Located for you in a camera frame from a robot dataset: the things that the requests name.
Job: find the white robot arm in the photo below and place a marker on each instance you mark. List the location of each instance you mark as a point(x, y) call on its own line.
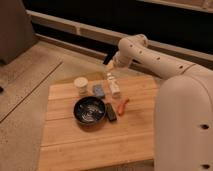
point(183, 114)

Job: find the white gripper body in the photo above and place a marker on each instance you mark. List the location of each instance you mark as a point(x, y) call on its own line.
point(114, 63)

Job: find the orange carrot toy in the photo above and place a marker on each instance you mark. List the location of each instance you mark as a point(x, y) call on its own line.
point(121, 106)

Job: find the blue sponge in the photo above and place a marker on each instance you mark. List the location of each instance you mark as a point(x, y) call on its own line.
point(98, 91)

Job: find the black rectangular block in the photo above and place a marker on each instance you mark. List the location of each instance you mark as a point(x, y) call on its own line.
point(110, 112)

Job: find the white cup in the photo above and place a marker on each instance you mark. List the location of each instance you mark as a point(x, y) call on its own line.
point(81, 84)

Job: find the dark ceramic bowl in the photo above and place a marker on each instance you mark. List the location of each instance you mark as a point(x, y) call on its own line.
point(89, 110)

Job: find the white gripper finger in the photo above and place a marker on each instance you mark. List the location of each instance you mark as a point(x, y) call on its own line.
point(109, 75)

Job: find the wooden board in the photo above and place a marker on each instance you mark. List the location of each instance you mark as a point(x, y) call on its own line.
point(67, 146)

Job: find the grey cabinet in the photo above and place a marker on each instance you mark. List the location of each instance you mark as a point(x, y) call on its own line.
point(16, 32)

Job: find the white bottle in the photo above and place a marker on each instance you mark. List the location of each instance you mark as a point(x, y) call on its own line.
point(114, 88)

